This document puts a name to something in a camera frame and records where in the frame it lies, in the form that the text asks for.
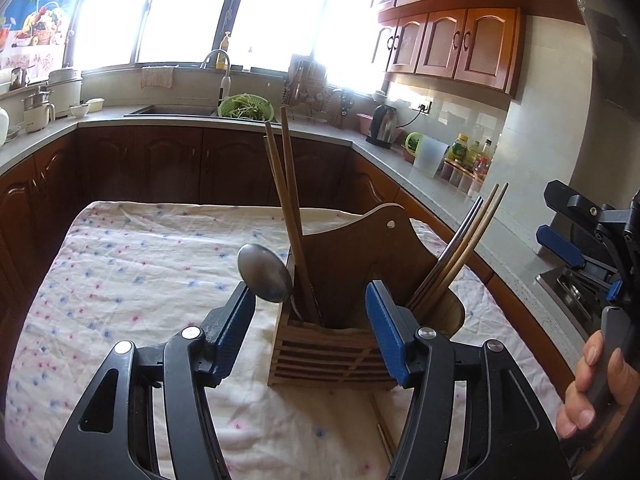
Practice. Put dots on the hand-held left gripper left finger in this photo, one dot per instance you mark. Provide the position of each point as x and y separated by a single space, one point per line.
235 335

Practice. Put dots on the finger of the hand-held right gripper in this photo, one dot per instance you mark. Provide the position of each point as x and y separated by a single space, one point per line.
557 245
570 197

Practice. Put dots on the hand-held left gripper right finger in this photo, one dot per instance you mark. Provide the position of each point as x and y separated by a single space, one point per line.
385 335

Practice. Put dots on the silver metal spoon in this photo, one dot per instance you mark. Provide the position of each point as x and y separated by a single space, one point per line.
265 272

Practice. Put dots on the wooden slatted utensil holder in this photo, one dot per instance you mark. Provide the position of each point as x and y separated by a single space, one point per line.
350 260

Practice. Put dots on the person's right hand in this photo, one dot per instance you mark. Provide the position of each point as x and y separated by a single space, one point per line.
575 402

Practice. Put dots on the wooden table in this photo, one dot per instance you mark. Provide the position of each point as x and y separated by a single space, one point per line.
525 320

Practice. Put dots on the metal chopstick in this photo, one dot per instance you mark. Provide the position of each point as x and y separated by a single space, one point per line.
386 442
440 255
446 252

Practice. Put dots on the row of spice jars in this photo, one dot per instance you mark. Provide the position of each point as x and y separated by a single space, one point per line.
460 177

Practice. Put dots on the white floral tablecloth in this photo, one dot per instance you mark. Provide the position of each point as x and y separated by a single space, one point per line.
150 260

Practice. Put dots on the green-label bottle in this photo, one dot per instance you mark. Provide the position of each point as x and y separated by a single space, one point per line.
459 152

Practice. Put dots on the grey range hood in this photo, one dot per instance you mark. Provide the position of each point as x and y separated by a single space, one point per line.
615 60

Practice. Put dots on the translucent plastic pitcher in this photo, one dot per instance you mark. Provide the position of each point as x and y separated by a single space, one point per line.
430 160

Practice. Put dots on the dark wooden base cabinets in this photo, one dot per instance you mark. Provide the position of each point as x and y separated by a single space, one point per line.
150 165

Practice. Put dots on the steel electric kettle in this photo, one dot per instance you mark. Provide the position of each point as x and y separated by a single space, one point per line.
382 125

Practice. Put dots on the pink plastic basin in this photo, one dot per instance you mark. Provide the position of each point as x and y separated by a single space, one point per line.
364 122

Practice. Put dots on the green colander with vegetables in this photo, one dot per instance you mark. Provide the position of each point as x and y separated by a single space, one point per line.
245 107

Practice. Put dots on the kitchen sink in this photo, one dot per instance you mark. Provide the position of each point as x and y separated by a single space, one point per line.
170 110

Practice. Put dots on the chrome faucet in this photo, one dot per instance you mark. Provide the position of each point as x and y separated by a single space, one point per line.
226 85

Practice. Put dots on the metal dish rack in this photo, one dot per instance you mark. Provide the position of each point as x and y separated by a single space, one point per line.
310 90

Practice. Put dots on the white hanging towel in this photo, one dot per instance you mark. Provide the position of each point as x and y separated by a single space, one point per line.
157 79

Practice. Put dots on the white bowl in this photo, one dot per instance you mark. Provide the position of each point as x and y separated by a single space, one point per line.
79 111

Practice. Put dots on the yellow dish soap bottle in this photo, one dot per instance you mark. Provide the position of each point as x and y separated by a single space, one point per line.
222 55

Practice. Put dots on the white rice cooker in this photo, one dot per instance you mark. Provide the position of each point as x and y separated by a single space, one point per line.
65 95

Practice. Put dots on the small white electric pot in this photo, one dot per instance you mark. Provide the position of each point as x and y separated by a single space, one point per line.
37 112

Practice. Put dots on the kitchen window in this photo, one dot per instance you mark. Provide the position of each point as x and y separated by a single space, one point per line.
190 10

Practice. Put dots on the wall power socket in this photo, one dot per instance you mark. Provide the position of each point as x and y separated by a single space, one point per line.
422 106

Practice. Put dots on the wooden wall cabinets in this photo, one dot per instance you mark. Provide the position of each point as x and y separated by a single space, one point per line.
450 40

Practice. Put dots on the fruit wall poster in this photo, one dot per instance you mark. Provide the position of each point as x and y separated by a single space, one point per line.
40 20

